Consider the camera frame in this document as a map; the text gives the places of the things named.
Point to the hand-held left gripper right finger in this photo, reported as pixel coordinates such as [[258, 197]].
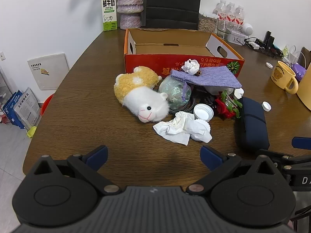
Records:
[[210, 156]]

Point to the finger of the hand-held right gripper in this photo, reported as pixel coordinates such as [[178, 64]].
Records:
[[279, 157], [302, 142]]

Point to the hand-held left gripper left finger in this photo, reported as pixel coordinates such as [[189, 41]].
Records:
[[98, 155]]

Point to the white tissue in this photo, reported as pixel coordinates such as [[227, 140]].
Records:
[[179, 128]]

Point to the navy soft bag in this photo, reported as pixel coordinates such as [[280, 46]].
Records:
[[252, 123]]

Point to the white ribbed jar lid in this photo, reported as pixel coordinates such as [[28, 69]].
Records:
[[203, 112]]

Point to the small white bottle cap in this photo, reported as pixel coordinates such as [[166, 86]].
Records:
[[266, 106]]

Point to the white plastic bottle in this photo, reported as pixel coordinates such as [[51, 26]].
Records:
[[216, 90]]

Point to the yellow white plush sheep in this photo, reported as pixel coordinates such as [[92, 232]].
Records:
[[143, 94]]

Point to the purple fabric pouch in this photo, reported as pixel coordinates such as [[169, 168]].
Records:
[[213, 77]]

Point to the orange cardboard box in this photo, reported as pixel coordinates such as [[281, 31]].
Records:
[[150, 62]]

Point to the brown wooden desktop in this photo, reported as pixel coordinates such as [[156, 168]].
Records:
[[97, 89]]

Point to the white scalloped paper liner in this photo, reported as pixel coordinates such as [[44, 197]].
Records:
[[204, 125]]

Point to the red artificial rose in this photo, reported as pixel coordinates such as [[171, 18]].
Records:
[[224, 106]]

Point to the kraft paper bag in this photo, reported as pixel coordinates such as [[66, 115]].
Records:
[[305, 77]]

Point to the yellow bear mug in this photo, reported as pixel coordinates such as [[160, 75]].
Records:
[[281, 75]]

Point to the purple round gadget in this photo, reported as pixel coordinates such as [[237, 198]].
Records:
[[299, 71]]

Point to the red stool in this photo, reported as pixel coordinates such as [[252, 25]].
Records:
[[46, 104]]

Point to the crumpled clear plastic bag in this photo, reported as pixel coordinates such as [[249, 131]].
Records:
[[172, 89]]

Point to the flat white cap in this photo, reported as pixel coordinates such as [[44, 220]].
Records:
[[269, 65]]

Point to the blue printed packets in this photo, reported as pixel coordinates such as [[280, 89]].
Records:
[[21, 109]]

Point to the crumpled white paper ball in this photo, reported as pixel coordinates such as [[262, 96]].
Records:
[[190, 66]]

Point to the tangle of chargers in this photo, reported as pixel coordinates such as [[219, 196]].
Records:
[[269, 49]]

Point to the black upright device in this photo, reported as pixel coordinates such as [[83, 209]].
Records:
[[269, 40]]

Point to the white charger plug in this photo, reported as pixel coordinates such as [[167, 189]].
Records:
[[254, 45]]

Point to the white round speaker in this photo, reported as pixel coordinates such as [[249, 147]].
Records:
[[247, 29]]

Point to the empty glass jar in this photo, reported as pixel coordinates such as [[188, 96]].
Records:
[[224, 30]]

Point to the clear seed container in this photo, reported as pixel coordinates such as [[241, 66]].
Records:
[[206, 23]]

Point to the red label water bottle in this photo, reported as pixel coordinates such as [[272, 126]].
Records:
[[229, 13], [239, 17], [220, 11]]

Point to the green white milk carton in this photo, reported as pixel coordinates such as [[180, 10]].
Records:
[[109, 9]]

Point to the purple fuzzy vase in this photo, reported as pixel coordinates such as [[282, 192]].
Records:
[[128, 4]]

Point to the black paper bag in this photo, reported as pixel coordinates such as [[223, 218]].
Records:
[[172, 4]]

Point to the white wall panel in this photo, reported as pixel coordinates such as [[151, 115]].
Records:
[[48, 71]]

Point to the white wall socket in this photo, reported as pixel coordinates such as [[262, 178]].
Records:
[[2, 55]]

